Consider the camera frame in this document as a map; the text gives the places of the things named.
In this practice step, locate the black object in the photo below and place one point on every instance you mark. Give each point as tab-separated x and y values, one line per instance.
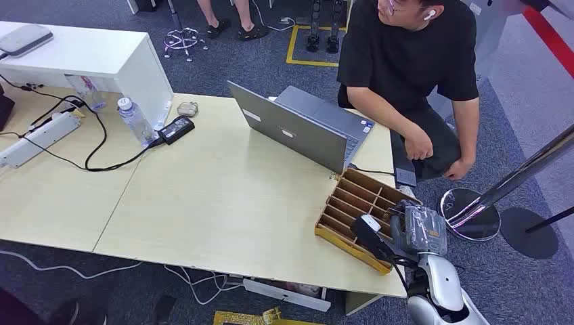
4	110

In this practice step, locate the clear plastic water bottle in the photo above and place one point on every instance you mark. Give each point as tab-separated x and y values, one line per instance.
137	123

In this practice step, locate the person's left hand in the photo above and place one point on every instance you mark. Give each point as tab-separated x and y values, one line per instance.
458	170

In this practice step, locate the long white power strip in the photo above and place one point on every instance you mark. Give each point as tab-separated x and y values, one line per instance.
287	295

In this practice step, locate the person's legs with sandals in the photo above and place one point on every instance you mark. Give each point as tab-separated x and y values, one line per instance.
244	18

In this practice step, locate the person's right hand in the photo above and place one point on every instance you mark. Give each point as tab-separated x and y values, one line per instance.
418	144

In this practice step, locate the dark grey flat case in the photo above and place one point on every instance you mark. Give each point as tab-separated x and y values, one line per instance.
403	166

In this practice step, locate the person's right forearm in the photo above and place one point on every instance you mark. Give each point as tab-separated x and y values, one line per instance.
376	110

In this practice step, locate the black wrist camera white cap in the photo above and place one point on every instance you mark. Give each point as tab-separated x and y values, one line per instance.
370	235

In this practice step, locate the grey flat device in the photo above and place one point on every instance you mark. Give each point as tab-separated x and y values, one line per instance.
24	39

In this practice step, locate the black robot legs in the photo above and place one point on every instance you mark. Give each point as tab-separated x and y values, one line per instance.
332	27

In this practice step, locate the black stanchion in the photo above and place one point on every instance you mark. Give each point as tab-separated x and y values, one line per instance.
529	235

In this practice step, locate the person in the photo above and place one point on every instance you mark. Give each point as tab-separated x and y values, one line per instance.
403	58

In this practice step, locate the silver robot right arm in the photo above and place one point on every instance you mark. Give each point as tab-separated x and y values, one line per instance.
441	280

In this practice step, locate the black power adapter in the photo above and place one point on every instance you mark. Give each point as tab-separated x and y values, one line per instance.
176	130

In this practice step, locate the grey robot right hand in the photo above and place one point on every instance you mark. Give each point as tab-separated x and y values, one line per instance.
424	231

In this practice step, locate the white table leg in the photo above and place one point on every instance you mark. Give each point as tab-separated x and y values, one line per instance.
358	302

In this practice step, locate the small earbud case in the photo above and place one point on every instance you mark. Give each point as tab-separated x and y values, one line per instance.
187	109

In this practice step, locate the wooden slotted card organizer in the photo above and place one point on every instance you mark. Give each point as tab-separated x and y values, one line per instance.
354	197

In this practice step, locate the red barrier belt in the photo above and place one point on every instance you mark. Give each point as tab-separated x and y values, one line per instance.
549	38

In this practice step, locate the yellow flat object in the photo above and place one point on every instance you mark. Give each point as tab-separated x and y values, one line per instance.
242	318

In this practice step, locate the grey open laptop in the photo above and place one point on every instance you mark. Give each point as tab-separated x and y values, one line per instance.
291	130

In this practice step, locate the clear plastic cup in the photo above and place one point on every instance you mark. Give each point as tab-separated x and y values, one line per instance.
87	92

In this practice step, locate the person's left forearm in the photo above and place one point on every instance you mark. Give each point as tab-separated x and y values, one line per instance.
467	132

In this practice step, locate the white earbud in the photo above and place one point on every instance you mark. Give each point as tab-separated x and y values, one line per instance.
429	15

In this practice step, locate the chrome stanchion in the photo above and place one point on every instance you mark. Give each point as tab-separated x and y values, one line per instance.
471	215

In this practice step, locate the white cabinet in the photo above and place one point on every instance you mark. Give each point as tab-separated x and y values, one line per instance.
89	54

